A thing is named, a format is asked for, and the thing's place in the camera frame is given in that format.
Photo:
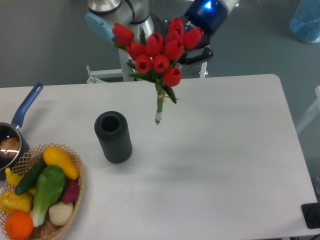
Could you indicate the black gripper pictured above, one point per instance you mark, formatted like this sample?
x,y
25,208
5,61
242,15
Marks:
x,y
209,16

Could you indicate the red tulip bouquet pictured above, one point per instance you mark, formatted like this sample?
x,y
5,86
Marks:
x,y
155,58

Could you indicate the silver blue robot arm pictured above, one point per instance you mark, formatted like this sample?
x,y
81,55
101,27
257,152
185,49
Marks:
x,y
135,14

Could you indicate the dark grey ribbed vase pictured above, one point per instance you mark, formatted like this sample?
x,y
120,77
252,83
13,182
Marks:
x,y
112,131

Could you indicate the blue plastic bag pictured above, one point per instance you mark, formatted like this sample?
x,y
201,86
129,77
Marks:
x,y
305,23

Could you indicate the yellow squash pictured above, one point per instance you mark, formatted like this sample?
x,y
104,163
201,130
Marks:
x,y
55,156

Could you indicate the green bok choy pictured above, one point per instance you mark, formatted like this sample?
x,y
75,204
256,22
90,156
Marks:
x,y
49,187

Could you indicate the brown bread bun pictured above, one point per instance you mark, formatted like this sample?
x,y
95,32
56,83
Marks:
x,y
9,148

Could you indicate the dark green cucumber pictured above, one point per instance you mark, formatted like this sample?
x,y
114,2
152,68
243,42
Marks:
x,y
29,180

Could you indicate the black device at edge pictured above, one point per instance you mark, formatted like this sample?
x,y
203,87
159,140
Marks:
x,y
311,214

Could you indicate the white garlic bulb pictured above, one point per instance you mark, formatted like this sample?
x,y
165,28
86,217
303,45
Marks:
x,y
60,213

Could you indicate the yellow banana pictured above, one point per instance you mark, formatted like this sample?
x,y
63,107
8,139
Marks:
x,y
12,180

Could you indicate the woven wicker basket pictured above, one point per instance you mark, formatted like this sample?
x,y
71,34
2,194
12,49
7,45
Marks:
x,y
47,231

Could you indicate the yellow bell pepper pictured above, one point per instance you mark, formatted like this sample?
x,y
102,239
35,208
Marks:
x,y
10,202

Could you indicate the orange fruit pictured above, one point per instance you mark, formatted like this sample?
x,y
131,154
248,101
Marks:
x,y
19,225

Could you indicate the white bolt post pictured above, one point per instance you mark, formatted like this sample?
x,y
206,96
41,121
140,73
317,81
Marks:
x,y
203,71

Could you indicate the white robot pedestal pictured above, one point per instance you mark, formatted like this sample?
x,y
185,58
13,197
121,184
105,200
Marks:
x,y
125,58

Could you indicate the white metal base frame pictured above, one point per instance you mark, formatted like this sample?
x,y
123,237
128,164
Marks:
x,y
104,76

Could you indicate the white frame at right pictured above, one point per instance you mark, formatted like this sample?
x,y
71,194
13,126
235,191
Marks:
x,y
312,111

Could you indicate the blue handled saucepan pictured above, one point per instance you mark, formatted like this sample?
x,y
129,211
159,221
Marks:
x,y
12,130

